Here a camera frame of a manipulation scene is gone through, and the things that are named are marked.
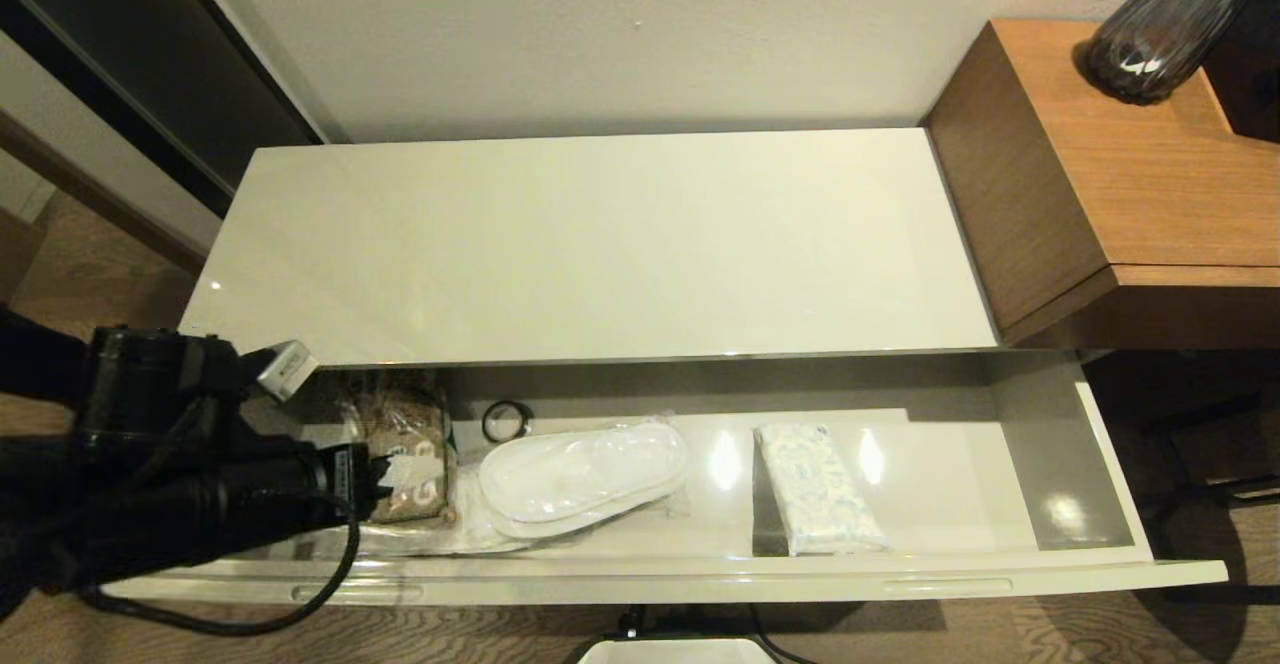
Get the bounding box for packaged white slippers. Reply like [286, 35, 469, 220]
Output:
[300, 484, 561, 557]
[478, 416, 691, 540]

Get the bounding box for blue patterned tissue pack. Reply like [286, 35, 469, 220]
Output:
[755, 422, 891, 557]

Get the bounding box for white cabinet drawer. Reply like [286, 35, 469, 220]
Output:
[80, 349, 1229, 607]

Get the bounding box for brown snack bag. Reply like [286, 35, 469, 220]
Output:
[340, 369, 461, 525]

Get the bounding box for black tape roll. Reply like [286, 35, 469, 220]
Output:
[482, 400, 534, 445]

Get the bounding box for dark door panel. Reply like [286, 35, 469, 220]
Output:
[0, 0, 326, 220]

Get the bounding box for brown wooden side table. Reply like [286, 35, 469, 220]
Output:
[925, 19, 1280, 350]

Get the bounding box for dark ribbed glass vase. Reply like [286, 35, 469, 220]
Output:
[1085, 0, 1276, 105]

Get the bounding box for black box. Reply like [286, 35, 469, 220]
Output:
[1203, 0, 1280, 145]

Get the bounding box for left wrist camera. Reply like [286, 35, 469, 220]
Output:
[255, 341, 319, 402]

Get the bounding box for black base cable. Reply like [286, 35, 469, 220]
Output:
[618, 604, 791, 664]

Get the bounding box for grey wood-trimmed door frame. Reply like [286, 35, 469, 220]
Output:
[0, 29, 226, 275]

